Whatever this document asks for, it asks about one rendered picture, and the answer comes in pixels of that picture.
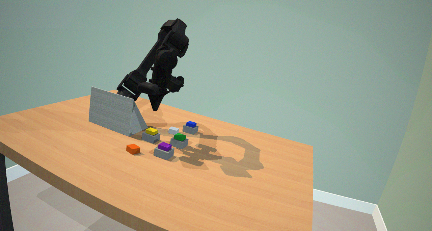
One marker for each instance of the purple button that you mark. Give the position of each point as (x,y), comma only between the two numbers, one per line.
(164,151)

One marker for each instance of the yellow button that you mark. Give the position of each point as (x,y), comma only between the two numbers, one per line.
(151,135)

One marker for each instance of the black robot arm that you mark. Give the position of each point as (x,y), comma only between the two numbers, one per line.
(172,42)

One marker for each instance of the orange block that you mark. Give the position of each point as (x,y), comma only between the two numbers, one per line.
(133,149)

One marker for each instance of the green button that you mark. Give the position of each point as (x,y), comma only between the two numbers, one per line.
(179,141)

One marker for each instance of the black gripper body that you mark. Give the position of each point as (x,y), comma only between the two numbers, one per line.
(151,87)

